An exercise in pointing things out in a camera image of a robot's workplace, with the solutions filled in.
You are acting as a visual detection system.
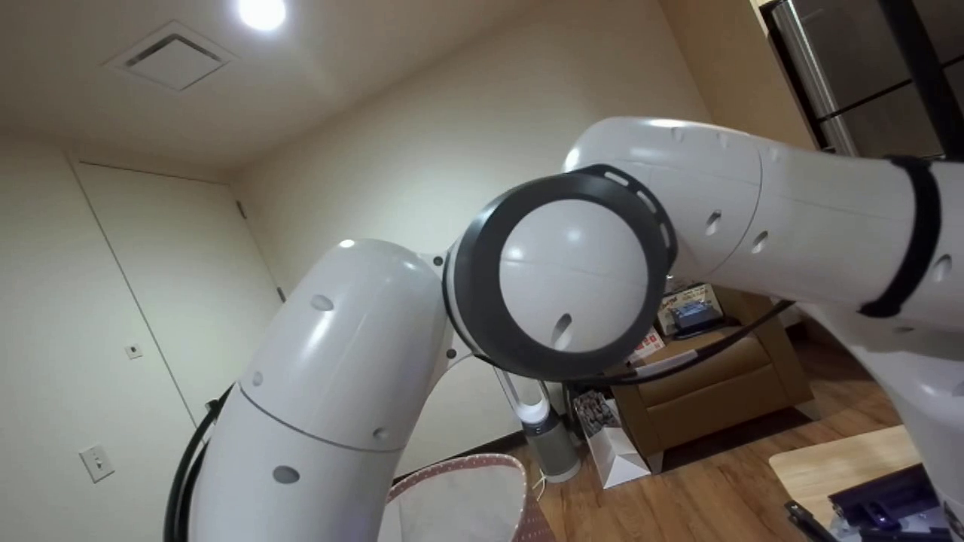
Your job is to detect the white bladeless tower fan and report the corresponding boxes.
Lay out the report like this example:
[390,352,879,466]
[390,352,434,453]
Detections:
[493,369,582,485]

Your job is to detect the square ceiling vent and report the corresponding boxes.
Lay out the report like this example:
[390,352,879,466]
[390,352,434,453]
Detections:
[107,24,233,96]

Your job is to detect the light wooden board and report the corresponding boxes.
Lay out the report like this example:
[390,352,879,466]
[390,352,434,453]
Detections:
[765,422,923,527]

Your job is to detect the white room door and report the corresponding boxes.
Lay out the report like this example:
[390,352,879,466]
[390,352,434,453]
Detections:
[71,158,291,430]

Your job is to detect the black base cable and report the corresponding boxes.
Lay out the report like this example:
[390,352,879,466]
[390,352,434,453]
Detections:
[163,384,235,542]

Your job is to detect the white wall light switch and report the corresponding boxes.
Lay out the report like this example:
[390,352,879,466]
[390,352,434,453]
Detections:
[75,442,119,485]

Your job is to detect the white box with red print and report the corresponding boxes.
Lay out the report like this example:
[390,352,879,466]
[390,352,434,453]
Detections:
[629,329,670,364]

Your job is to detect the white paper bag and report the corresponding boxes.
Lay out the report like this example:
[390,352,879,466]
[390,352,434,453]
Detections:
[584,418,654,490]

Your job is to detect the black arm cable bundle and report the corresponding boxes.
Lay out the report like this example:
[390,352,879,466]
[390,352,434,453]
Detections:
[590,297,795,388]

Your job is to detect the stack of printed boxes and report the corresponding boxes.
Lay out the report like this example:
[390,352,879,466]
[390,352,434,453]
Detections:
[658,284,725,341]

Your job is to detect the round ceiling light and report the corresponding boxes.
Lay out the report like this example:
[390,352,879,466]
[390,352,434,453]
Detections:
[233,0,291,40]

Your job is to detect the dark framed window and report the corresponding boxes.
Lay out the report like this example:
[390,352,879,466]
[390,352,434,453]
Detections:
[750,0,964,161]

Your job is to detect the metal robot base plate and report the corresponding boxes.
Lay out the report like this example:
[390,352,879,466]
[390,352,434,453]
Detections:
[827,462,962,542]

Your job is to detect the pink polka dot fabric basket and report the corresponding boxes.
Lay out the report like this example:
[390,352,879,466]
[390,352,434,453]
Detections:
[376,450,533,542]

